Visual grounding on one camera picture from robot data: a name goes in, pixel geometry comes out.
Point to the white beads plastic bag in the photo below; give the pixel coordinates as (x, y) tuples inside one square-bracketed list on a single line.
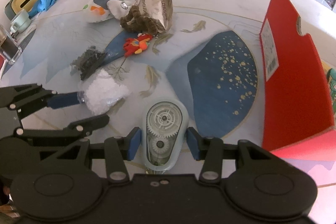
[(101, 91)]

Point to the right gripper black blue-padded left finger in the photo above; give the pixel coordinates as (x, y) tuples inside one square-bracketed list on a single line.
[(118, 150)]

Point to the red orange plush toy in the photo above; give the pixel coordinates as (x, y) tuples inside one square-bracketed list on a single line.
[(135, 46)]

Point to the red white cardboard box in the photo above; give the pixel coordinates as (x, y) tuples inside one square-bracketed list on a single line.
[(299, 119)]

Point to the clear glass jar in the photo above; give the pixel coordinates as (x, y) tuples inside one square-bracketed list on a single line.
[(10, 50)]

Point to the blue cloth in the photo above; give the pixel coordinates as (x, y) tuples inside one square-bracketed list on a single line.
[(40, 6)]

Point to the brown fuzzy scrunchie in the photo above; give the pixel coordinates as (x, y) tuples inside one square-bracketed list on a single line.
[(135, 22)]

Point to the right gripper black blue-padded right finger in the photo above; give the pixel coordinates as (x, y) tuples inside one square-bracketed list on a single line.
[(210, 150)]

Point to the silver foil snack bag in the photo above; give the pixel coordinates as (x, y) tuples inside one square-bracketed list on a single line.
[(158, 14)]

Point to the light blue correction tape dispenser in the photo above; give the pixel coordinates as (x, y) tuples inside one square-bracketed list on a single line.
[(164, 126)]

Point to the green patterned pouch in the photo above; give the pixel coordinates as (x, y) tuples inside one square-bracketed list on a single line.
[(332, 86)]

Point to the black beads plastic bag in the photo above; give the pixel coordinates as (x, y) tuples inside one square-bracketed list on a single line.
[(87, 64)]

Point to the white plush tooth toy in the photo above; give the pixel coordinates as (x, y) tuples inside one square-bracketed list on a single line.
[(118, 8)]

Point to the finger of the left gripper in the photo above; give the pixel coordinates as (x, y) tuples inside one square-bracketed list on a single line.
[(75, 130), (30, 98)]

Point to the mint green mug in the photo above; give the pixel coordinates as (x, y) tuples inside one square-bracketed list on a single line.
[(20, 22)]

